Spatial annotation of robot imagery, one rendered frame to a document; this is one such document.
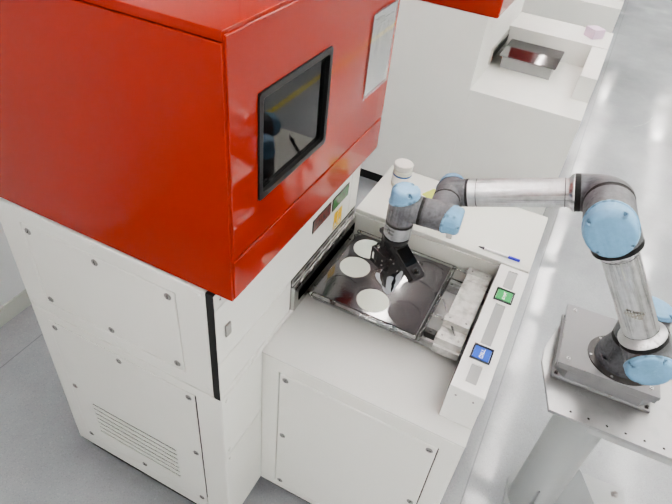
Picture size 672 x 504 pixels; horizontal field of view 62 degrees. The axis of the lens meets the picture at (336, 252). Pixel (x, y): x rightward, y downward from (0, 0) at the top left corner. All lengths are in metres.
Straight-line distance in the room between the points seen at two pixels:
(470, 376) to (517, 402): 1.27
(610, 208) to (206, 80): 0.89
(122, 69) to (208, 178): 0.24
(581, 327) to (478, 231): 0.45
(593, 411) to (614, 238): 0.61
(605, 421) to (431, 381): 0.49
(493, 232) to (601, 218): 0.73
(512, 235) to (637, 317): 0.64
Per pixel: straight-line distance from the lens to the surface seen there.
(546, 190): 1.51
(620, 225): 1.37
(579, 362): 1.82
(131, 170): 1.23
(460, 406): 1.58
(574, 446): 2.10
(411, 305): 1.77
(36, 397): 2.78
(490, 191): 1.52
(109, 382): 1.96
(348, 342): 1.73
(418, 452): 1.70
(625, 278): 1.48
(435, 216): 1.44
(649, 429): 1.87
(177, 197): 1.17
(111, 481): 2.48
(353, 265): 1.86
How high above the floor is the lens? 2.14
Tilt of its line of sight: 41 degrees down
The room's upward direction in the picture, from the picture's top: 7 degrees clockwise
